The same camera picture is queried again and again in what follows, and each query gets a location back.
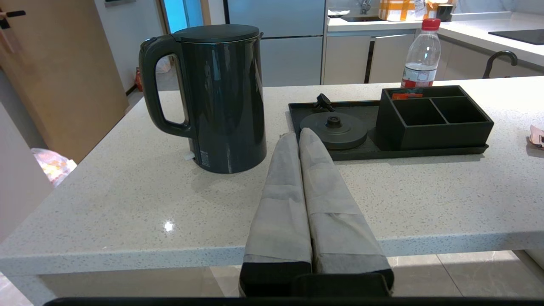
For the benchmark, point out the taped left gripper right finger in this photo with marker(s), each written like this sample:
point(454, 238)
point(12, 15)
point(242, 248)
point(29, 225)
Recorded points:
point(335, 212)

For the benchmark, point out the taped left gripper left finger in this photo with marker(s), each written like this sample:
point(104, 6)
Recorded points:
point(280, 212)

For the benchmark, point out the black electric kettle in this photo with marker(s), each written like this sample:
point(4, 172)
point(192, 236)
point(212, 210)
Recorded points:
point(221, 102)

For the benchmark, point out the white tea bag packet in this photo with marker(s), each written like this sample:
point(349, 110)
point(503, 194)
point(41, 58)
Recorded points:
point(537, 136)

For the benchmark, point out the round black kettle base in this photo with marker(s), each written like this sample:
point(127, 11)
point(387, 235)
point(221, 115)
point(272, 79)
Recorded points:
point(335, 131)

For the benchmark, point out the black power plug adapter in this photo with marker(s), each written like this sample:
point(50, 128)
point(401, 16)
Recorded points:
point(324, 103)

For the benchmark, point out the water bottle with full label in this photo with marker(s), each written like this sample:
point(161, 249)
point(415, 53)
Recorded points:
point(420, 55)

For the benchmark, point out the small black cup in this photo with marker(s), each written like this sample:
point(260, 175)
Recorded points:
point(444, 12)

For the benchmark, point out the black serving tray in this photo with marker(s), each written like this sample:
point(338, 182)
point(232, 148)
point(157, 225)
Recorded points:
point(361, 148)

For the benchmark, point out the black compartment organizer box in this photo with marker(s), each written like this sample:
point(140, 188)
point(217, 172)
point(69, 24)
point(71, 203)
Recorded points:
point(437, 131)

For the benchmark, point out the red sachet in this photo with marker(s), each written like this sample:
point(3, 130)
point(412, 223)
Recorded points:
point(407, 96)

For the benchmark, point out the grey refrigerator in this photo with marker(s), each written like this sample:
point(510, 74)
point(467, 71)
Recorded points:
point(289, 42)

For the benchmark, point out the plain white plastic bag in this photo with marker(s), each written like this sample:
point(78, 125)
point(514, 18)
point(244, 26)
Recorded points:
point(163, 64)

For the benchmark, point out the kitchen sink basin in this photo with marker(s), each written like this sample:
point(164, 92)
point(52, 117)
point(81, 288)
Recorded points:
point(361, 19)

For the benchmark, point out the white plate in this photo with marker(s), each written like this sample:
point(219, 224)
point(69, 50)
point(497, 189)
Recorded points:
point(338, 12)

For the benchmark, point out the cardboard box with yellow tape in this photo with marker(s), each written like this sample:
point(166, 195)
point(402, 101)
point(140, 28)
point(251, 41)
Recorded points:
point(401, 9)

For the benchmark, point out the small yellow taped box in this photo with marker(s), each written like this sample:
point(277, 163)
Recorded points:
point(431, 8)

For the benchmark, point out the printed white plastic bag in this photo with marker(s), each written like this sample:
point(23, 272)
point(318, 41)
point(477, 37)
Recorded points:
point(53, 165)

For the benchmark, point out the black induction cooktop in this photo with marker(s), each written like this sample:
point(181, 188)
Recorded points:
point(520, 36)

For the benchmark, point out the wooden door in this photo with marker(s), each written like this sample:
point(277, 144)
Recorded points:
point(63, 76)

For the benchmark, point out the dark framed window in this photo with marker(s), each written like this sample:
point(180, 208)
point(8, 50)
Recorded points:
point(119, 1)

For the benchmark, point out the tall white cabinet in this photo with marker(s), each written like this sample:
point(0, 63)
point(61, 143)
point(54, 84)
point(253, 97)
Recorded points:
point(17, 178)

